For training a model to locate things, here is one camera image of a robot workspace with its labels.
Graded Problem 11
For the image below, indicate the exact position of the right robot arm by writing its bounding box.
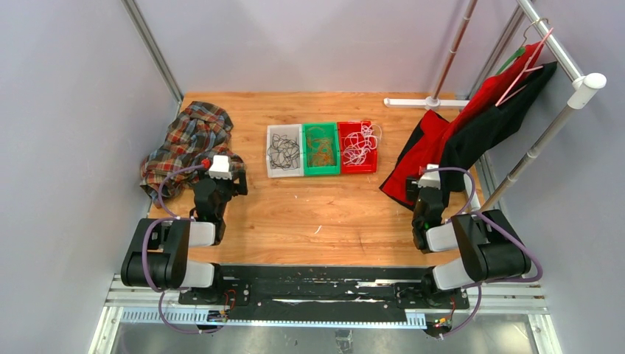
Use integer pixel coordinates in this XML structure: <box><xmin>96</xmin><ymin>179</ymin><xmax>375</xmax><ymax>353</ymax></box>
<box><xmin>406</xmin><ymin>177</ymin><xmax>531</xmax><ymax>308</ymax></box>

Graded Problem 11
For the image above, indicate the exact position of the plaid cloth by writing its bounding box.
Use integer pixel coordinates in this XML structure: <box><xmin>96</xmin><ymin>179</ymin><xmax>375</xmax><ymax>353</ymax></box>
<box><xmin>139</xmin><ymin>101</ymin><xmax>245</xmax><ymax>207</ymax></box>

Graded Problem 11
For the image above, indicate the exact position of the green bin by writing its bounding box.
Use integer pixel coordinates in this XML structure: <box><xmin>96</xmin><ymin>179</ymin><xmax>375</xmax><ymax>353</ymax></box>
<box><xmin>301</xmin><ymin>122</ymin><xmax>341</xmax><ymax>176</ymax></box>

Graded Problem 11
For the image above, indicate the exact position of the orange cable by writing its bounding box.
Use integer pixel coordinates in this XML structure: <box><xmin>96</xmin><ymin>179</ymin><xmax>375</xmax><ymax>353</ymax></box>
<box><xmin>304</xmin><ymin>125</ymin><xmax>339</xmax><ymax>168</ymax></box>

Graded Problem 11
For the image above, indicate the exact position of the red bin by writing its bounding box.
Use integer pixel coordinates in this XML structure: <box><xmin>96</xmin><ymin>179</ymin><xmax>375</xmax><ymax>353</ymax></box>
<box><xmin>337</xmin><ymin>121</ymin><xmax>380</xmax><ymax>174</ymax></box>

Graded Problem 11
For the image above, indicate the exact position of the black cable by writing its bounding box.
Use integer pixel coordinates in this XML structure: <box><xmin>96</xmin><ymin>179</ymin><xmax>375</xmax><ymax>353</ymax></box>
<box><xmin>268</xmin><ymin>134</ymin><xmax>303</xmax><ymax>170</ymax></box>

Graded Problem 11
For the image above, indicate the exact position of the white cable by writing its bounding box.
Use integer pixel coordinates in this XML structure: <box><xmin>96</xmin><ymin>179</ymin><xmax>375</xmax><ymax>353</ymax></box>
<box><xmin>341</xmin><ymin>122</ymin><xmax>382</xmax><ymax>167</ymax></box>

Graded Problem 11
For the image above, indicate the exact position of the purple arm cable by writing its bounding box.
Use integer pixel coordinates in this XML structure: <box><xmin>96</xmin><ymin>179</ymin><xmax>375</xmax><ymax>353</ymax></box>
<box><xmin>436</xmin><ymin>167</ymin><xmax>544</xmax><ymax>338</ymax></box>
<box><xmin>140</xmin><ymin>163</ymin><xmax>226</xmax><ymax>336</ymax></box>

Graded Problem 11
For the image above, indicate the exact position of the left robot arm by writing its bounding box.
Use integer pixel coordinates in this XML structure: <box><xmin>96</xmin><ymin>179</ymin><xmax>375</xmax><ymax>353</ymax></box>
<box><xmin>121</xmin><ymin>165</ymin><xmax>248</xmax><ymax>305</ymax></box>

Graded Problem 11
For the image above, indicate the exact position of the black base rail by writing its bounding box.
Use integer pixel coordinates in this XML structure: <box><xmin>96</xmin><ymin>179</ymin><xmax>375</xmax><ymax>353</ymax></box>
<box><xmin>178</xmin><ymin>265</ymin><xmax>469</xmax><ymax>324</ymax></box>

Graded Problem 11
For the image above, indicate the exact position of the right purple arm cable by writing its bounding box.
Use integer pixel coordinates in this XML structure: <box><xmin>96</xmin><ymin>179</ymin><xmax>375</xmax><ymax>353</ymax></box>
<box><xmin>436</xmin><ymin>167</ymin><xmax>544</xmax><ymax>338</ymax></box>

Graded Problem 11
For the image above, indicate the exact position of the black garment on hanger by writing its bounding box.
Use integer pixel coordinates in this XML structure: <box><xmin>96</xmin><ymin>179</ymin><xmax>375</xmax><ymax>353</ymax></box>
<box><xmin>439</xmin><ymin>62</ymin><xmax>558</xmax><ymax>170</ymax></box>

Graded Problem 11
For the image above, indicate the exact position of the white bin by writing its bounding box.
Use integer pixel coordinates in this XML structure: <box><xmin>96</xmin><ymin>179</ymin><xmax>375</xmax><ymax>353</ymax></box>
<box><xmin>265</xmin><ymin>124</ymin><xmax>304</xmax><ymax>178</ymax></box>

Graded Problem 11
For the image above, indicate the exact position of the red garment on hanger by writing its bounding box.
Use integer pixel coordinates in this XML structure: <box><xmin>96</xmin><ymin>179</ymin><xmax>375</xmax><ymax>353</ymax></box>
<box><xmin>380</xmin><ymin>43</ymin><xmax>538</xmax><ymax>209</ymax></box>

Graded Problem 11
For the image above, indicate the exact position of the pink hanger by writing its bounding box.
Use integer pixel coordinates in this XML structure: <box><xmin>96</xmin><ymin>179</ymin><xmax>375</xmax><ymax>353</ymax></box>
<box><xmin>495</xmin><ymin>28</ymin><xmax>554</xmax><ymax>107</ymax></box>

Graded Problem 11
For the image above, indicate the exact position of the green hanger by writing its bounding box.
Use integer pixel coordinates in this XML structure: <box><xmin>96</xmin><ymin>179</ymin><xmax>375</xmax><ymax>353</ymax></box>
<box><xmin>496</xmin><ymin>46</ymin><xmax>526</xmax><ymax>75</ymax></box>

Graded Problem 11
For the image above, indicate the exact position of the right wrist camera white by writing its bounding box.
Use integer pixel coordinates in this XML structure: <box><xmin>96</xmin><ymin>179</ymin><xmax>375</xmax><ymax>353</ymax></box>
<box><xmin>417</xmin><ymin>164</ymin><xmax>441</xmax><ymax>190</ymax></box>

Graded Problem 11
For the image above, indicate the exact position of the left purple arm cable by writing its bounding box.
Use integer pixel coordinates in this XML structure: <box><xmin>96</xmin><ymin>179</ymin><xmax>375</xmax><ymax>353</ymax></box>
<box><xmin>140</xmin><ymin>163</ymin><xmax>226</xmax><ymax>336</ymax></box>

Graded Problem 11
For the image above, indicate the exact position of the clothes rack metal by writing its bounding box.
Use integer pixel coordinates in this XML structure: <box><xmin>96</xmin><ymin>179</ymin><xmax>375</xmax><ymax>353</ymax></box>
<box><xmin>383</xmin><ymin>0</ymin><xmax>608</xmax><ymax>216</ymax></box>

